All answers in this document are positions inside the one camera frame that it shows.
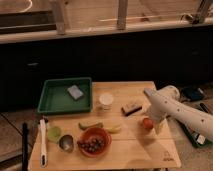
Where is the red apple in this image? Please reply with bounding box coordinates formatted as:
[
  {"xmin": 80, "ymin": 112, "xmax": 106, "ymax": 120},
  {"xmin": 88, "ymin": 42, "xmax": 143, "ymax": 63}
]
[{"xmin": 142, "ymin": 117, "xmax": 154, "ymax": 131}]

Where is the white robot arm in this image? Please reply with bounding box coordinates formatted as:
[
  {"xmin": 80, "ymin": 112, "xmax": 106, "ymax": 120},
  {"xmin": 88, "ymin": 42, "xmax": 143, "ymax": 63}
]
[{"xmin": 144, "ymin": 86, "xmax": 213, "ymax": 142}]

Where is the white paper cup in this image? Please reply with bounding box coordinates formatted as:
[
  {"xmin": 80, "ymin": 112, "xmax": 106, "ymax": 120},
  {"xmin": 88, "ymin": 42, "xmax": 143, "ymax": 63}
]
[{"xmin": 98, "ymin": 93, "xmax": 114, "ymax": 110}]

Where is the small metal cup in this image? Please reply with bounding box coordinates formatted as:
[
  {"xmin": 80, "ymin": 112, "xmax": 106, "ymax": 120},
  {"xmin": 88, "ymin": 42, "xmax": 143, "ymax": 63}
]
[{"xmin": 59, "ymin": 135, "xmax": 74, "ymax": 153}]

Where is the light green small cup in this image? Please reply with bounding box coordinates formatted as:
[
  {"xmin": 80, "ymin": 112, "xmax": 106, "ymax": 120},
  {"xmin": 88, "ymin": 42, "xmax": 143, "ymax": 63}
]
[{"xmin": 47, "ymin": 126, "xmax": 61, "ymax": 143}]

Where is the green bin with items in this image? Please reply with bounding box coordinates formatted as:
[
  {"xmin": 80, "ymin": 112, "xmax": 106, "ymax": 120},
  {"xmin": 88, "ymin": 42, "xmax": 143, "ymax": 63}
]
[{"xmin": 178, "ymin": 99, "xmax": 213, "ymax": 149}]

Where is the wooden table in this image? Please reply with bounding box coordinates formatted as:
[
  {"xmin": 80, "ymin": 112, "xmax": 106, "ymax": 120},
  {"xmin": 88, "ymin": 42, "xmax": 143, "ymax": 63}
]
[{"xmin": 28, "ymin": 81, "xmax": 181, "ymax": 171}]

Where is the yellow banana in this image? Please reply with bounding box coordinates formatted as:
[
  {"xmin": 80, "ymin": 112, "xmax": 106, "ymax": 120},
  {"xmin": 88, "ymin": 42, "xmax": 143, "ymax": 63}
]
[{"xmin": 104, "ymin": 126, "xmax": 122, "ymax": 134}]

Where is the orange bowl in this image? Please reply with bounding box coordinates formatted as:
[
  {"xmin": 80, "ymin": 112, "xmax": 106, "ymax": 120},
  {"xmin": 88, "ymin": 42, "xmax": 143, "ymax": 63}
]
[{"xmin": 77, "ymin": 127, "xmax": 112, "ymax": 158}]

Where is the dark grapes bunch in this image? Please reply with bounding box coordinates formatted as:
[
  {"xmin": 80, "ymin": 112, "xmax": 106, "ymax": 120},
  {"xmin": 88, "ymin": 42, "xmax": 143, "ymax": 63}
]
[{"xmin": 77, "ymin": 138, "xmax": 105, "ymax": 153}]

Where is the grey blue sponge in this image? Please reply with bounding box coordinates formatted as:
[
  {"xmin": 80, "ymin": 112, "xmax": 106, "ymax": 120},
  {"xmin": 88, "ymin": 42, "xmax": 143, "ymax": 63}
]
[{"xmin": 67, "ymin": 85, "xmax": 84, "ymax": 100}]

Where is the green plastic tray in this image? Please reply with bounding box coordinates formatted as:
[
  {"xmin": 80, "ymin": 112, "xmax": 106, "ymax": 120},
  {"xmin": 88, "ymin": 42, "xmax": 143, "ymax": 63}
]
[{"xmin": 37, "ymin": 77, "xmax": 93, "ymax": 115}]

